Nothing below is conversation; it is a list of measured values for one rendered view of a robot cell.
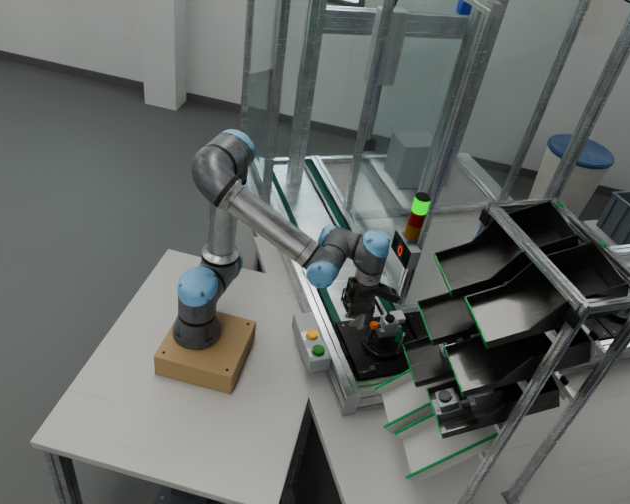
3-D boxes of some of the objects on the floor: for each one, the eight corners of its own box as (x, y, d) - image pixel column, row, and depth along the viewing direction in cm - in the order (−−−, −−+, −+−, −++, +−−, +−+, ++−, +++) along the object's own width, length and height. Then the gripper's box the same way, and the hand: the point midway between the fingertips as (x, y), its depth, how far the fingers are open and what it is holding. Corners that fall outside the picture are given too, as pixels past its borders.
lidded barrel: (568, 201, 472) (600, 138, 435) (589, 235, 434) (625, 169, 397) (513, 193, 469) (540, 129, 432) (529, 227, 431) (560, 160, 394)
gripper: (345, 270, 162) (334, 320, 175) (356, 291, 155) (343, 342, 168) (372, 267, 164) (359, 317, 178) (384, 288, 158) (369, 338, 171)
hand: (360, 325), depth 173 cm, fingers closed
